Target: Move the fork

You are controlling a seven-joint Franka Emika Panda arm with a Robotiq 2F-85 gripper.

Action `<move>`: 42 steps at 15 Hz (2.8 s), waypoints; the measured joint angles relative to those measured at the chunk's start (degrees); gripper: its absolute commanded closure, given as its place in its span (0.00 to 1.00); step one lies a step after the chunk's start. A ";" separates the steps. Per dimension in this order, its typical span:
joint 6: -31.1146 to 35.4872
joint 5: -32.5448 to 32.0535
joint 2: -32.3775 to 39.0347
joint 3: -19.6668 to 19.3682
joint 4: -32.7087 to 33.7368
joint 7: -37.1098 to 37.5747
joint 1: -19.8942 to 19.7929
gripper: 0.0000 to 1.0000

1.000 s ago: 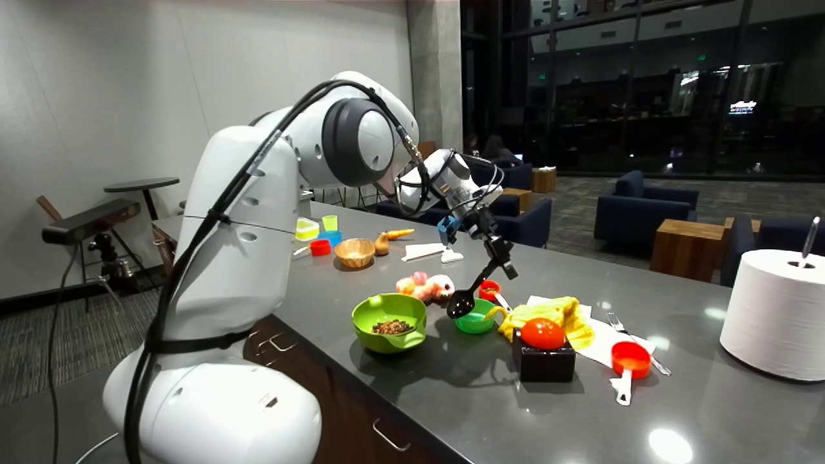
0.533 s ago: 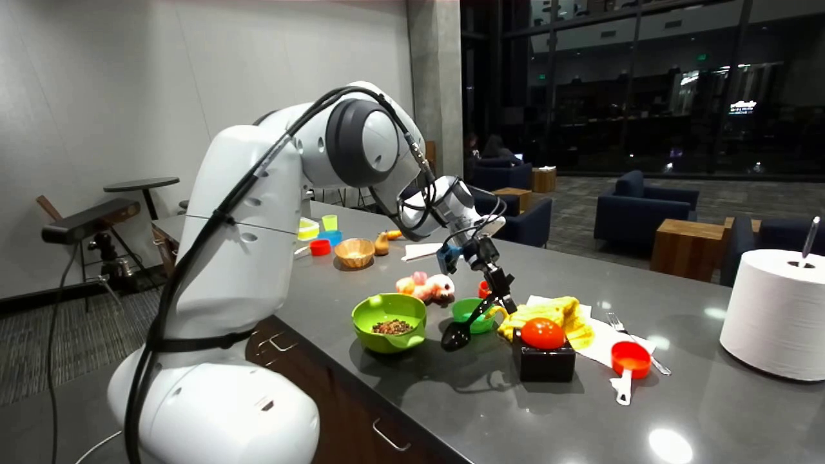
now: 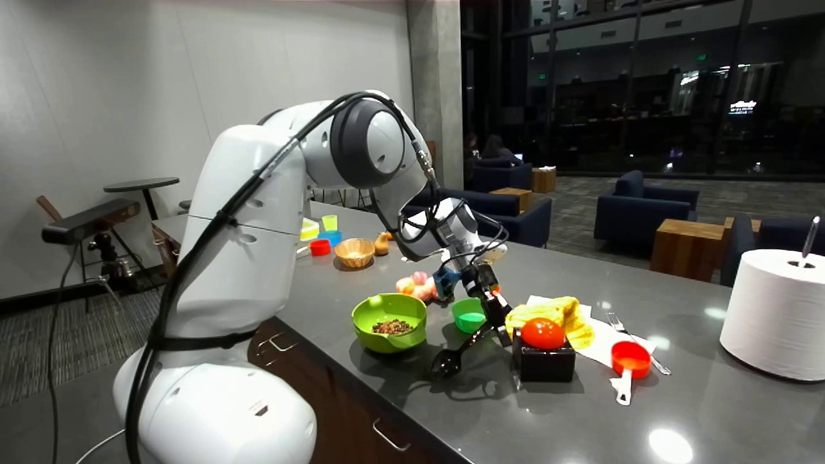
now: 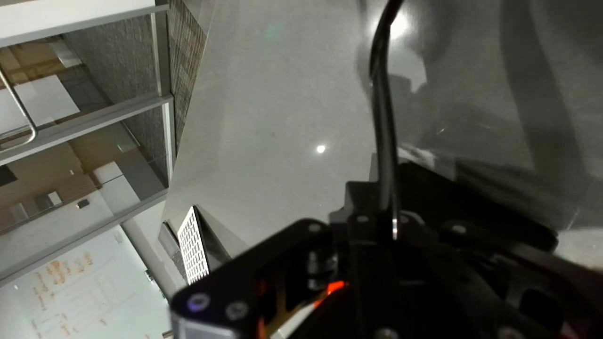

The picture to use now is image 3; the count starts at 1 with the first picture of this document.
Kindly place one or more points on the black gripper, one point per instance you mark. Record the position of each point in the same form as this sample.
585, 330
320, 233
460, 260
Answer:
481, 279

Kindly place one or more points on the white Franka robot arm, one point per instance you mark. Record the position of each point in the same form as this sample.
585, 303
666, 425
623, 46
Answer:
241, 259

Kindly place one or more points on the small green cup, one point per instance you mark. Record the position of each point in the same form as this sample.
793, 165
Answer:
468, 319

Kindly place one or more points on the yellow knitted cloth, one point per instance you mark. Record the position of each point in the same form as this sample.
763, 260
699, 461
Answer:
558, 309

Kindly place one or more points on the red button on black box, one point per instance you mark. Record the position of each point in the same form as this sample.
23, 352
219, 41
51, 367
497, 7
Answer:
543, 355

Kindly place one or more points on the orange pink plush toy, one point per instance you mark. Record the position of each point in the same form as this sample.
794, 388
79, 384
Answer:
415, 283

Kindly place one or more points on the brown lentils pile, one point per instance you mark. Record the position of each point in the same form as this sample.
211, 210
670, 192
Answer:
393, 327

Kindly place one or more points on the small wooden coffee table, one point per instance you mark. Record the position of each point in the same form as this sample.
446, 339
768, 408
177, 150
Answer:
512, 199

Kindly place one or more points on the small wooden figure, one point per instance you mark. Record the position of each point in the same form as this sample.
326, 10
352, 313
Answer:
383, 242

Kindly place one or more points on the wooden cube stool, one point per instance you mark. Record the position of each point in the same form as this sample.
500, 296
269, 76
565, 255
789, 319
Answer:
543, 178

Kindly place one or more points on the orange measuring cup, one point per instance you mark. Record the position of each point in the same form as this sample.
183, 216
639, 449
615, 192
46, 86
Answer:
633, 355

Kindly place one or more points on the small blue block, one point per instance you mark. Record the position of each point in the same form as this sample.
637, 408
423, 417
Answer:
332, 238

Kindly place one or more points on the dark wooden counter cabinet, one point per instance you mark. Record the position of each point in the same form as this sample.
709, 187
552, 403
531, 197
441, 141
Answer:
344, 403

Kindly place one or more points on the small red cup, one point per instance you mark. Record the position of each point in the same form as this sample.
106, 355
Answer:
320, 247

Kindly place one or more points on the green card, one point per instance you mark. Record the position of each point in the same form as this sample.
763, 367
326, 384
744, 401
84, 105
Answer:
331, 223

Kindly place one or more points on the wooden side table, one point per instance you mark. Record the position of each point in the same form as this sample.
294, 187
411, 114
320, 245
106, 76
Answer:
687, 247

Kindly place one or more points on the yellow card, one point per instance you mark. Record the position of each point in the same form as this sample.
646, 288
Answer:
311, 230

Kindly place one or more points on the white paper towel roll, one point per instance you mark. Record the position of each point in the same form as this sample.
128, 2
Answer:
773, 318

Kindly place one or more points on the long dark blue sofa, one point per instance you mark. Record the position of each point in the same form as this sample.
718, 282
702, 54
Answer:
773, 233

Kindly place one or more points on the metal towel holder rod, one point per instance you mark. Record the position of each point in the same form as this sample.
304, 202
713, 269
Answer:
807, 241

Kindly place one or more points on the round dark side table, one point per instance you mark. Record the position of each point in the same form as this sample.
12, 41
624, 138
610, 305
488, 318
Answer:
143, 183

